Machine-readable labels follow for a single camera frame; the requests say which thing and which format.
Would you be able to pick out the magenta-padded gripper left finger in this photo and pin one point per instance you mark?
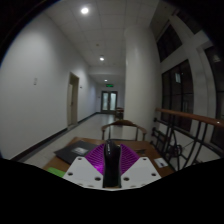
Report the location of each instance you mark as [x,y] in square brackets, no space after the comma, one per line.
[80,171]

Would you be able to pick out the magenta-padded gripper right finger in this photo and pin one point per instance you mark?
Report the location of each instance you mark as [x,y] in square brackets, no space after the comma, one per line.
[143,171]

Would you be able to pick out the black computer mouse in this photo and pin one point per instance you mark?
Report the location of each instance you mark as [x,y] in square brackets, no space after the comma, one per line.
[112,166]

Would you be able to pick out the green mouse pad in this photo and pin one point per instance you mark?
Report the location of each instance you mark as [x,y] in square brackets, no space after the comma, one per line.
[56,172]

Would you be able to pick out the white paper card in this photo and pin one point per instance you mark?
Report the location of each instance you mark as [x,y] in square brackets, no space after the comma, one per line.
[161,162]

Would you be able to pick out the black closed laptop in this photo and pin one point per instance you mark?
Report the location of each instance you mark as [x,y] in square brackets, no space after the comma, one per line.
[70,152]

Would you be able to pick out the wooden armchair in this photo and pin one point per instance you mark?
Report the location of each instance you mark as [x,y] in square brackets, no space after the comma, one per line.
[123,122]

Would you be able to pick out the distant wooden chair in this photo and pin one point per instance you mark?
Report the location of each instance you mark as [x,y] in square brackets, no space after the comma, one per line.
[119,113]

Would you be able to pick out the wooden-topped black metal railing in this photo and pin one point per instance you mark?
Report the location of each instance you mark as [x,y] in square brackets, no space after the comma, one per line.
[186,115]

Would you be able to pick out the side doorway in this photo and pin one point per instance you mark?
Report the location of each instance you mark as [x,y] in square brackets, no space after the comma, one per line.
[73,100]

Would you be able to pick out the glass double door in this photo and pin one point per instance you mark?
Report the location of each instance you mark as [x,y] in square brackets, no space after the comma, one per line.
[109,101]

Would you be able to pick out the green exit sign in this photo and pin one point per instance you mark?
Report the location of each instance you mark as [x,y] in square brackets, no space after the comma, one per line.
[109,85]

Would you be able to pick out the dark upper window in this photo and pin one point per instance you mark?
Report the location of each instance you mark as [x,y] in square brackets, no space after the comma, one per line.
[168,41]

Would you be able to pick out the ceiling lights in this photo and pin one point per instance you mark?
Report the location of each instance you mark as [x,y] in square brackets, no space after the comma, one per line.
[84,10]

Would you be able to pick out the white wall switch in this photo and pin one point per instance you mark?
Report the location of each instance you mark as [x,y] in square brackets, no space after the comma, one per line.
[35,81]

